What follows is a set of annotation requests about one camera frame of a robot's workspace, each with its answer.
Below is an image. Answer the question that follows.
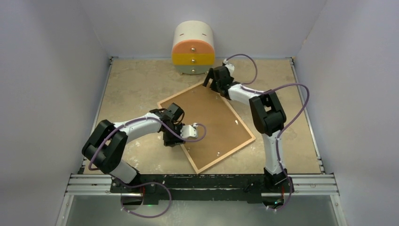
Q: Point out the aluminium extrusion rail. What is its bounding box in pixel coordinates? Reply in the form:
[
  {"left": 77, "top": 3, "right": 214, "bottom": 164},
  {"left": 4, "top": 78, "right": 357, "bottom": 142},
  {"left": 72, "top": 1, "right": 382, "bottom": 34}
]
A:
[{"left": 65, "top": 174, "right": 339, "bottom": 195}]

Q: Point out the brown hardboard backing board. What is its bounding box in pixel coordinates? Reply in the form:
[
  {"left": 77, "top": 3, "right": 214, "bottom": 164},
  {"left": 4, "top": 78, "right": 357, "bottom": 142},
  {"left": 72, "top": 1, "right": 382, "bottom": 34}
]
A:
[{"left": 160, "top": 85, "right": 253, "bottom": 170}]

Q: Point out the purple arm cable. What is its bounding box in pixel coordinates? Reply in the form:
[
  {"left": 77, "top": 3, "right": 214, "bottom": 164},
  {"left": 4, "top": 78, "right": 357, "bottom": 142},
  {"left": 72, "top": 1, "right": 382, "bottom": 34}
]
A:
[
  {"left": 223, "top": 54, "right": 310, "bottom": 216},
  {"left": 88, "top": 117, "right": 207, "bottom": 218}
]

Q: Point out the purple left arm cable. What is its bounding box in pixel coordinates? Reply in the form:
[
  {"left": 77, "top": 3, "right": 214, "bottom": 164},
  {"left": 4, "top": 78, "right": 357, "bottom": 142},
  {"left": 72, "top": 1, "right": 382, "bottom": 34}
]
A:
[{"left": 88, "top": 117, "right": 207, "bottom": 218}]

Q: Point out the wooden picture frame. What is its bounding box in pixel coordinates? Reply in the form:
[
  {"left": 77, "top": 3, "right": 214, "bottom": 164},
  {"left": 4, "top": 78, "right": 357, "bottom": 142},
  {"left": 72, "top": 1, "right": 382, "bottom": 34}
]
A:
[{"left": 156, "top": 81, "right": 256, "bottom": 175}]

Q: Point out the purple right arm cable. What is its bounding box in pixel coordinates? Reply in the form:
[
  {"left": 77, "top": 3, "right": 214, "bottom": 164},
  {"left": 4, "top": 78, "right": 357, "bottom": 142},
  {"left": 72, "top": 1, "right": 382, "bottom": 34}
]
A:
[{"left": 223, "top": 54, "right": 310, "bottom": 216}]

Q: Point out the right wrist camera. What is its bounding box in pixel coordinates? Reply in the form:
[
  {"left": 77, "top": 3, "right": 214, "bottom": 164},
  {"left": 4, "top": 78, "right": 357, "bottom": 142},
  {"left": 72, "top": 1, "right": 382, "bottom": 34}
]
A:
[{"left": 222, "top": 58, "right": 235, "bottom": 76}]

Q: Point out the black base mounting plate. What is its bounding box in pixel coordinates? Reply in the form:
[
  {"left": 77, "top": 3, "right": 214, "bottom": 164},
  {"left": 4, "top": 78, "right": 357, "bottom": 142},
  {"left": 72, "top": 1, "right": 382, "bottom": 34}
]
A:
[{"left": 110, "top": 174, "right": 294, "bottom": 206}]

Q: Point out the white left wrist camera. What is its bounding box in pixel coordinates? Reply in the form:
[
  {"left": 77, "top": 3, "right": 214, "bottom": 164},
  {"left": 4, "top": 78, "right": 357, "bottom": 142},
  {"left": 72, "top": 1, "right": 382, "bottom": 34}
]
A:
[{"left": 180, "top": 123, "right": 198, "bottom": 139}]

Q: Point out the round three-drawer mini cabinet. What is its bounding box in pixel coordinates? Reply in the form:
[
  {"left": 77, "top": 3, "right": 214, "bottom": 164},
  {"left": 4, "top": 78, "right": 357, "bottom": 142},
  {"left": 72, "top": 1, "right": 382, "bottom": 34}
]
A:
[{"left": 171, "top": 20, "right": 215, "bottom": 75}]

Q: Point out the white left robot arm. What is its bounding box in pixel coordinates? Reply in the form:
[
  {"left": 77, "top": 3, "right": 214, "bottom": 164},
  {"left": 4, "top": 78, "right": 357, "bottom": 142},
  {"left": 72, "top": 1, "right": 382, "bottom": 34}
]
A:
[{"left": 82, "top": 103, "right": 185, "bottom": 193}]

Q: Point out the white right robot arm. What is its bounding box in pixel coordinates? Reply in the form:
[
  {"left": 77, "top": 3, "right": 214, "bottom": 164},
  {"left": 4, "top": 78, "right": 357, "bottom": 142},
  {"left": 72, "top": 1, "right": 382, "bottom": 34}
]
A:
[{"left": 203, "top": 65, "right": 287, "bottom": 192}]

